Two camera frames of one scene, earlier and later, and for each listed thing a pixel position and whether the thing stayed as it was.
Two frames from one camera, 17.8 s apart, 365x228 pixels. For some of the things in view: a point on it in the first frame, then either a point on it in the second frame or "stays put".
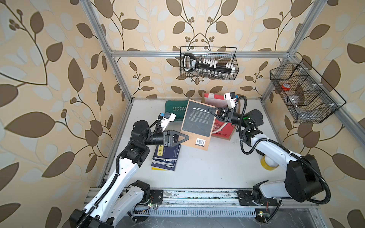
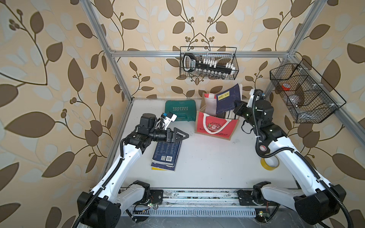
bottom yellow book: x=158 y=168 stays put
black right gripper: x=226 y=114 -> x=239 y=109
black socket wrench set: x=206 y=66 stays put
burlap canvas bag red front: x=221 y=129 -> x=223 y=126
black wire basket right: x=309 y=98 stays put
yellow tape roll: x=265 y=166 stays put
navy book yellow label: x=167 y=152 -> x=225 y=100
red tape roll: x=286 y=86 stays put
